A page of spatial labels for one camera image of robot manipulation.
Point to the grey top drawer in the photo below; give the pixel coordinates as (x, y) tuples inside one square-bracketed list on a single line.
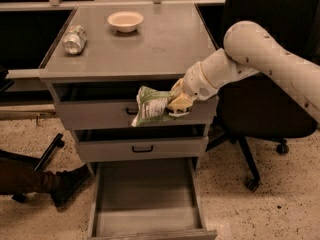
[(101, 105)]

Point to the brown trouser leg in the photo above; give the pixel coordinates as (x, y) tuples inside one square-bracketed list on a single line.
[(17, 179)]

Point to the green jalapeno chip bag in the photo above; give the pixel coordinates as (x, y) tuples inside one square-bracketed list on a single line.
[(152, 106)]

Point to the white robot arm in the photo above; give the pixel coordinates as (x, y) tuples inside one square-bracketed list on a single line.
[(248, 48)]

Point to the grey bottom drawer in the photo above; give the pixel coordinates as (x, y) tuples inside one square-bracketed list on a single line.
[(147, 200)]

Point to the grey drawer cabinet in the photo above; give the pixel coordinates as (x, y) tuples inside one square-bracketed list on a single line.
[(171, 38)]

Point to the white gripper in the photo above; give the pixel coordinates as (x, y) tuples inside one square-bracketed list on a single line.
[(195, 82)]

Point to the crushed silver soda can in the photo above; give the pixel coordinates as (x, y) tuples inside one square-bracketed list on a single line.
[(74, 40)]

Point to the black office chair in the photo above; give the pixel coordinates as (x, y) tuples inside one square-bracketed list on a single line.
[(255, 106)]

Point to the black shoe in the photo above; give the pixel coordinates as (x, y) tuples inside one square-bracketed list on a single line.
[(66, 183)]

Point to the white paper bowl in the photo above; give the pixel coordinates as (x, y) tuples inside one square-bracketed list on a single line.
[(125, 21)]

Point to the grey middle drawer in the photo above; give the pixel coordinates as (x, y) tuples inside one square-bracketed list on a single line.
[(141, 143)]

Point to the grey drawer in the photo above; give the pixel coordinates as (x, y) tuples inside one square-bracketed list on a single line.
[(147, 200), (141, 143), (101, 105)]

